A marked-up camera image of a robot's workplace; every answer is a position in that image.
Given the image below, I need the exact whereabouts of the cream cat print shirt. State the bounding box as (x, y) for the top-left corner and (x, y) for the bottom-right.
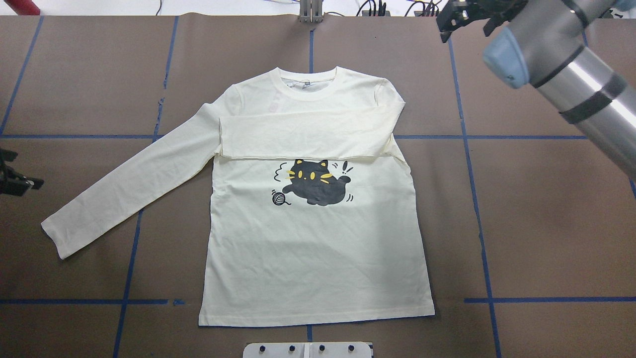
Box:
(41, 67), (435, 328)

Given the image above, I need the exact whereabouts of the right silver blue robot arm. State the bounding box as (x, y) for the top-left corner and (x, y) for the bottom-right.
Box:
(483, 0), (636, 179)

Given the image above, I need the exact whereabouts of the far orange black connector box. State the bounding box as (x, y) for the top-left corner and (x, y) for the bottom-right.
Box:
(356, 0), (390, 17)

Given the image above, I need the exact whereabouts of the orange black connector box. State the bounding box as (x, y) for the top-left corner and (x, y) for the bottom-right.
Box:
(404, 0), (443, 17)
(356, 0), (390, 17)

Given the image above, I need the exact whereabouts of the near orange black connector box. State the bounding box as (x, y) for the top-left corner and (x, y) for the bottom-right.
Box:
(404, 0), (443, 17)

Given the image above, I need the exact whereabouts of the red cylindrical bottle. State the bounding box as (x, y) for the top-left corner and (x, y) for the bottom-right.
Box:
(4, 0), (41, 16)

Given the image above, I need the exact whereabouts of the aluminium frame post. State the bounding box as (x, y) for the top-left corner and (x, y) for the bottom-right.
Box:
(298, 0), (324, 23)

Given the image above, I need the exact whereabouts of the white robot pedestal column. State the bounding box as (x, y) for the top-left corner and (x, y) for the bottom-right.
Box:
(242, 342), (375, 358)

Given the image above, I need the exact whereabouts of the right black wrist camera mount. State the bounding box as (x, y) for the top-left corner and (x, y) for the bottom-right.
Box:
(436, 0), (528, 43)

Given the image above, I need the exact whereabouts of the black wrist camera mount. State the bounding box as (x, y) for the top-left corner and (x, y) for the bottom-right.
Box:
(0, 149), (45, 196)
(436, 0), (528, 43)

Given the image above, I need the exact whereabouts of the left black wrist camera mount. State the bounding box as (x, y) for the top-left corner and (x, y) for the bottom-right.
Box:
(0, 149), (45, 196)

